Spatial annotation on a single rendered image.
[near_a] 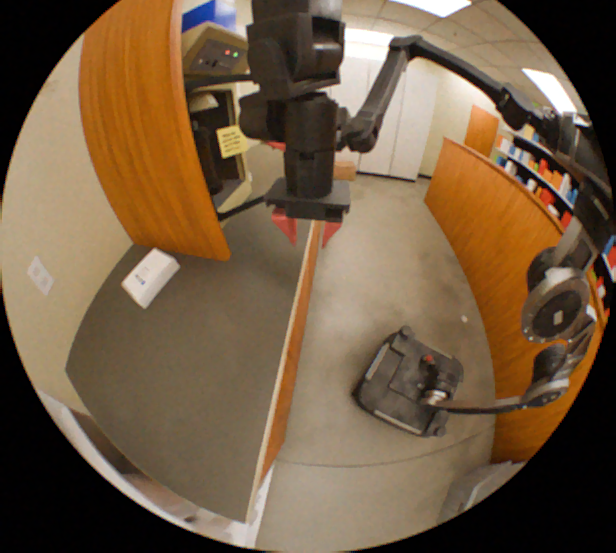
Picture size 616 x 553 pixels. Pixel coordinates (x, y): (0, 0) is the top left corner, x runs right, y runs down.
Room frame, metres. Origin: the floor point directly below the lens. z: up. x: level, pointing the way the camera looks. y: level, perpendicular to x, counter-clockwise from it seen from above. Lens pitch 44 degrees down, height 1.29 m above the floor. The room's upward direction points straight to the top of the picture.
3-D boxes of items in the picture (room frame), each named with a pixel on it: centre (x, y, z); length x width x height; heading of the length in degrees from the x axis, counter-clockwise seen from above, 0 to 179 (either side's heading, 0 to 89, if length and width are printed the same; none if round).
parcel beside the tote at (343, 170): (3.18, -0.65, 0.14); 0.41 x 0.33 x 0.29; 88
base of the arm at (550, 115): (0.30, -0.61, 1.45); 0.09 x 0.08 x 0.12; 141
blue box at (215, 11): (0.47, 0.23, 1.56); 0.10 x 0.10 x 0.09; 81
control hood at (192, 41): (0.54, 0.22, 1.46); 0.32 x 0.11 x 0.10; 171
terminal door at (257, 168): (0.50, 0.18, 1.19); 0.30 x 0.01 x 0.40; 133
